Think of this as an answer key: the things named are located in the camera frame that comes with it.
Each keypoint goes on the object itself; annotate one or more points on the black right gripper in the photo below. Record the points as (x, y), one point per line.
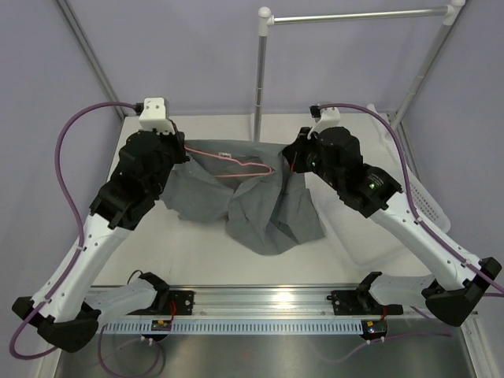
(296, 152)

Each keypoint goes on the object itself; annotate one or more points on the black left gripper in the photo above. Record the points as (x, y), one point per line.
(176, 141)

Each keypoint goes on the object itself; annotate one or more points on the pink wire hanger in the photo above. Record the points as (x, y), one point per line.
(242, 169)

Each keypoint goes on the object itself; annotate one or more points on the grey button shirt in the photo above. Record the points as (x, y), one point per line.
(268, 215)

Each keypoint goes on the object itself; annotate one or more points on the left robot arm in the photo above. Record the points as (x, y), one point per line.
(63, 311)

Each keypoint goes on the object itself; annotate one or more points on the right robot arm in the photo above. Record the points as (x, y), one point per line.
(457, 280)

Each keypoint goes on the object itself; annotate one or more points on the white perforated plastic basket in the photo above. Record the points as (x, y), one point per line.
(368, 243)

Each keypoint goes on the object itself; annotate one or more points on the metal clothes rack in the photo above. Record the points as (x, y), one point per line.
(361, 52)

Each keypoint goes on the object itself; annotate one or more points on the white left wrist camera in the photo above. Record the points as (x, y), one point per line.
(155, 116)

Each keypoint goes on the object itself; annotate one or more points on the aluminium corner frame post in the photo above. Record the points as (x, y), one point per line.
(83, 43)

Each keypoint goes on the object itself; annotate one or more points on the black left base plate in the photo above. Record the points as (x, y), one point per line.
(181, 301)

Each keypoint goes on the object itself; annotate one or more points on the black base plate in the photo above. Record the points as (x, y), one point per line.
(181, 301)
(355, 302)

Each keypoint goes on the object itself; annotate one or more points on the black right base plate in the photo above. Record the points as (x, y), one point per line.
(355, 302)

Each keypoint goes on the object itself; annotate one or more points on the aluminium mounting rail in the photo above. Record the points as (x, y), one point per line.
(258, 301)

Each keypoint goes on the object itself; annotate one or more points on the white slotted cable duct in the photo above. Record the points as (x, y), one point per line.
(235, 327)

